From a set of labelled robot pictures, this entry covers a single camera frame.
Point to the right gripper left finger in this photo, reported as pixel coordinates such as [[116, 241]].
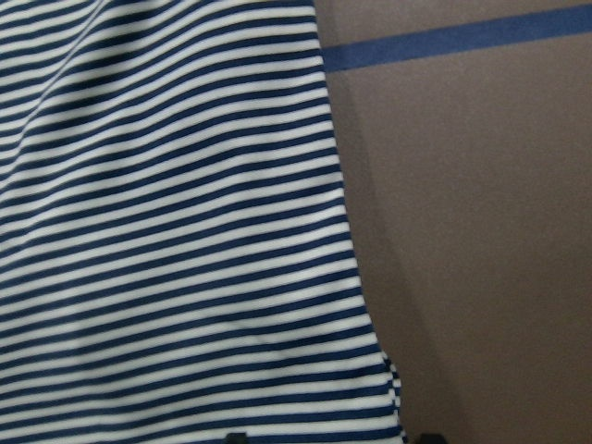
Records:
[[237, 438]]

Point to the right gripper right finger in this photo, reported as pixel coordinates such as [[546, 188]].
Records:
[[430, 438]]

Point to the striped polo shirt white collar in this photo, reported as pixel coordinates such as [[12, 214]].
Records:
[[176, 258]]

